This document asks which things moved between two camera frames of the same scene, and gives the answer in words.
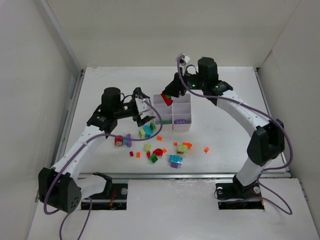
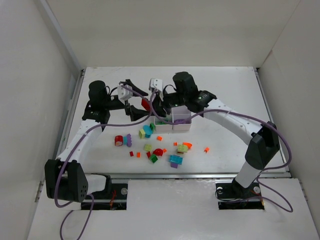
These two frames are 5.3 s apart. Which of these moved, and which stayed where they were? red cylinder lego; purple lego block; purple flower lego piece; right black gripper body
Moved: right black gripper body
Stayed: red cylinder lego; purple lego block; purple flower lego piece
